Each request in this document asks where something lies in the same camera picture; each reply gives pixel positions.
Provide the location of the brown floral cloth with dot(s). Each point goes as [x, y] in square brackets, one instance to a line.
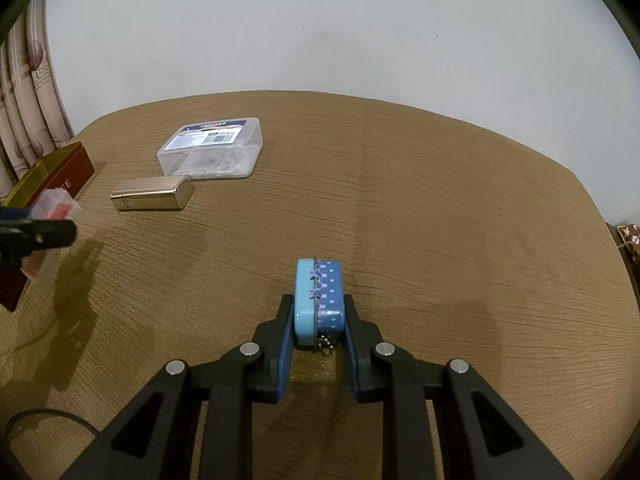
[630, 240]

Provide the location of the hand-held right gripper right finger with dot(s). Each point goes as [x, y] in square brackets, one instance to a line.
[350, 365]

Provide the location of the clear box with cream lid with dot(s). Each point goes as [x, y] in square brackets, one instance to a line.
[52, 205]

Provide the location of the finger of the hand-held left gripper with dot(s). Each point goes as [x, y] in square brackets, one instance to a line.
[15, 213]
[45, 234]

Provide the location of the blue tin box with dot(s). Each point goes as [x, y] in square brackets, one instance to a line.
[320, 300]

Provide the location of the clear plastic box with label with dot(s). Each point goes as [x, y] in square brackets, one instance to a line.
[210, 136]

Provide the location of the patterned curtain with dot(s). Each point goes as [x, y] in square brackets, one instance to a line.
[30, 100]

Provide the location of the dark red gift box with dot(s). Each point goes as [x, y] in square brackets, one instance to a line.
[75, 170]

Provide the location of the gold metal box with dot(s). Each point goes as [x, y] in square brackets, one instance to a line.
[150, 193]

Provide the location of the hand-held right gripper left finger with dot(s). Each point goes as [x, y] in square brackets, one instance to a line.
[286, 360]

